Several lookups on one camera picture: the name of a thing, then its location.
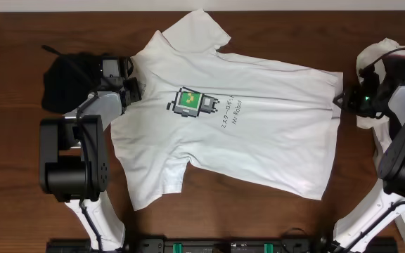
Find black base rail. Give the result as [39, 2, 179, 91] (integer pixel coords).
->
[46, 235, 399, 253]

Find folded black cloth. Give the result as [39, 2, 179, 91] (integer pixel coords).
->
[41, 52, 102, 114]

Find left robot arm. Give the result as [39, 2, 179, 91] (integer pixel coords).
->
[39, 77, 142, 253]

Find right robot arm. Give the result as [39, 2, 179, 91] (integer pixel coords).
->
[326, 64, 405, 252]

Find white robot print t-shirt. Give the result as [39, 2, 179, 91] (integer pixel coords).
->
[111, 10, 343, 210]

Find plain white t-shirt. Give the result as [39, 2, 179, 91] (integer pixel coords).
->
[354, 37, 405, 253]

